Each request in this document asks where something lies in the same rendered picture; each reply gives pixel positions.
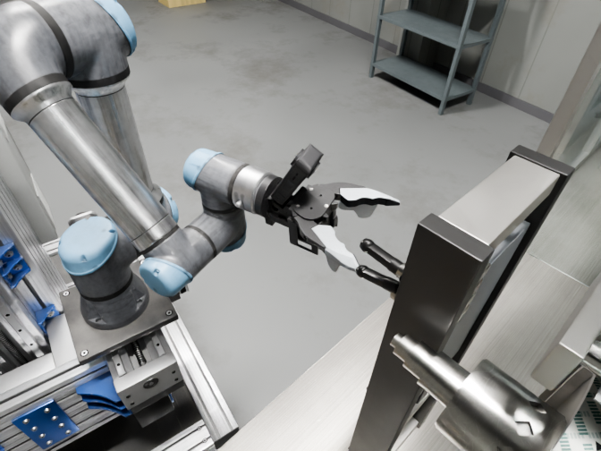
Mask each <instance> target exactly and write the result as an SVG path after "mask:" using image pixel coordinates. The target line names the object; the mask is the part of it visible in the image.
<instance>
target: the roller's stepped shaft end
mask: <svg viewBox="0 0 601 451"><path fill-rule="evenodd" d="M390 345H391V346H393V347H394V354H395V355H396V356H397V357H399V358H400V359H401V360H402V361H403V367H404V368H406V369H407V370H408V371H409V372H410V373H412V374H413V375H414V376H415V377H416V378H417V379H419V380H418V383H417V384H419V385H420V386H421V387H422V388H423V389H425V390H426V391H427V392H428V393H429V394H430V395H432V396H433V397H434V398H435V400H437V401H438V402H439V403H440V404H441V405H443V406H444V407H446V406H447V405H448V403H449V402H450V401H451V399H452V398H453V396H454V395H455V393H456V392H457V391H458V389H459V388H460V387H461V385H462V384H463V383H464V381H465V380H466V379H467V377H468V376H469V375H470V373H469V372H468V371H467V370H465V369H464V368H463V367H462V366H461V365H460V364H459V363H457V362H456V361H454V360H453V359H452V358H451V357H449V356H448V355H447V354H445V353H444V352H443V351H441V352H440V353H437V352H436V351H435V350H434V349H432V348H431V347H430V346H428V345H427V344H426V343H424V342H423V341H420V342H418V341H416V340H415V339H414V338H413V337H411V336H410V335H409V334H407V335H405V336H402V335H401V334H400V333H398V334H397V335H396V336H395V337H394V338H393V340H392V341H391V344H390Z"/></svg>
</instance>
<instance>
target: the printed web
mask: <svg viewBox="0 0 601 451"><path fill-rule="evenodd" d="M591 377H592V378H591ZM590 378H591V380H590V383H589V385H588V389H587V391H586V393H585V395H584V396H583V398H582V400H581V402H580V404H579V406H578V408H577V410H576V411H575V413H574V415H573V416H572V417H571V420H570V421H569V423H568V424H567V426H566V428H565V429H564V431H563V433H562V434H561V436H560V437H559V438H558V439H557V441H556V442H555V444H554V446H553V447H552V449H551V450H550V451H601V404H599V403H598V402H597V401H595V400H594V398H595V396H596V394H597V391H598V389H599V388H600V387H601V378H600V377H598V376H597V375H595V374H594V373H592V372H591V371H589V370H587V369H586V368H584V367H583V366H581V367H580V368H579V369H577V370H576V371H575V372H574V373H573V374H572V375H571V376H570V377H569V378H568V379H567V380H566V381H565V382H564V383H563V384H562V385H561V386H559V387H558V388H557V389H556V390H555V391H554V393H553V394H552V395H550V396H549V397H548V398H547V399H546V400H545V402H546V403H547V404H549V405H550V406H552V407H553V408H554V409H555V410H556V409H557V408H558V407H559V406H560V405H561V404H562V403H563V402H564V400H565V399H566V398H567V397H568V396H569V395H570V394H571V393H572V392H573V391H574V390H575V389H577V388H578V387H579V386H580V385H581V384H582V383H584V382H585V381H586V380H588V379H590Z"/></svg>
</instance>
